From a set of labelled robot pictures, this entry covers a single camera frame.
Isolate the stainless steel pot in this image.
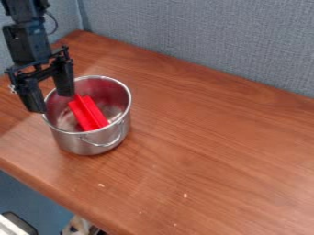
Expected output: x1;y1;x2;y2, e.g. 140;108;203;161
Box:
43;75;132;155

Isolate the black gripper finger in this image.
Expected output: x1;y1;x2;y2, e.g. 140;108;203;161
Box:
16;78;47;114
52;58;75;96

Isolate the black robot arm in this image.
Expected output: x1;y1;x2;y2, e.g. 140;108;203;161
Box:
0;0;75;114

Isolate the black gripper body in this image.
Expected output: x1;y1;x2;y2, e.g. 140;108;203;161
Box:
3;20;71;84

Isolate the red plastic block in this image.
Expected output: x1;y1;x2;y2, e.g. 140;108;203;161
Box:
67;95;110;131

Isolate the white spotted object below table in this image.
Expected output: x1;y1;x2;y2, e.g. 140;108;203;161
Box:
60;216;98;235

